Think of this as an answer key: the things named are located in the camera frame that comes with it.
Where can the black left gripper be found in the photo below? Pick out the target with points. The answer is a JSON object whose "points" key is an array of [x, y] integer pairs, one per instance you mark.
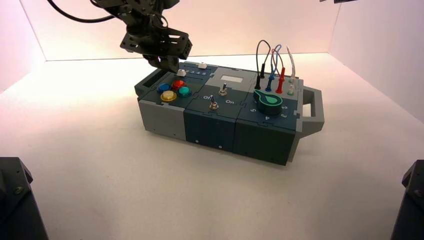
{"points": [[155, 43]]}

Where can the white slider knob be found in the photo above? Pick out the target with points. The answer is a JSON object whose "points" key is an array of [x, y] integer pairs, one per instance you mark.
{"points": [[201, 66], [181, 73]]}

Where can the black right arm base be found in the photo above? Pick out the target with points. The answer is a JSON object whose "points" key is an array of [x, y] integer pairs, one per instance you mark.
{"points": [[410, 212]]}

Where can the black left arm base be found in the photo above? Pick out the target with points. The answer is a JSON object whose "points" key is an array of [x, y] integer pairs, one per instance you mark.
{"points": [[16, 208]]}

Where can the blue round push button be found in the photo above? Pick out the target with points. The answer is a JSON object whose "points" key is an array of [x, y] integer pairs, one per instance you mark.
{"points": [[163, 87]]}

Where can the red round push button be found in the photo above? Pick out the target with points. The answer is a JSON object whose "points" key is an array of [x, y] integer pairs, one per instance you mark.
{"points": [[179, 83]]}

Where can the yellow round push button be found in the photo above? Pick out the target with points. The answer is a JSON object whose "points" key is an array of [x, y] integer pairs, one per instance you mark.
{"points": [[168, 96]]}

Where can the green round push button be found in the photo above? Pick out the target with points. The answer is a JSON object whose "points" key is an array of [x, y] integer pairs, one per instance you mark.
{"points": [[184, 91]]}

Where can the white rectangular display window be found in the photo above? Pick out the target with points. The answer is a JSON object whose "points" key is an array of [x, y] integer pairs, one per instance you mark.
{"points": [[231, 78]]}

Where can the modular blue grey control box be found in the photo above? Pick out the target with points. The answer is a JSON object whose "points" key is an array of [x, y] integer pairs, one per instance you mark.
{"points": [[208, 127]]}

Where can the green rotary pointer knob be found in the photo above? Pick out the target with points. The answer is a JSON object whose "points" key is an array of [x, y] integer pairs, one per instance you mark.
{"points": [[269, 102]]}

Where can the metal toggle switch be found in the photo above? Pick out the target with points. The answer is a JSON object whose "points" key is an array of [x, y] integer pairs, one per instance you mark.
{"points": [[223, 90], [213, 104]]}

